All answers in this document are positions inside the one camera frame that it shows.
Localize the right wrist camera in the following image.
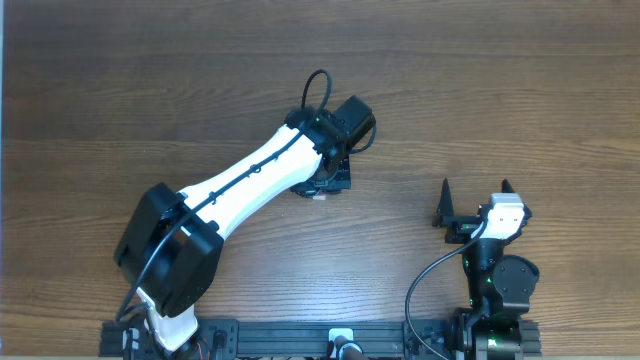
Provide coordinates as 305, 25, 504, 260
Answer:
480, 193, 526, 241

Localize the mounting rail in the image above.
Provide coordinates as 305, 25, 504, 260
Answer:
98, 318, 543, 360

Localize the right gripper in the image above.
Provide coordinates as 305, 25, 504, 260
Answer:
432, 178, 516, 245

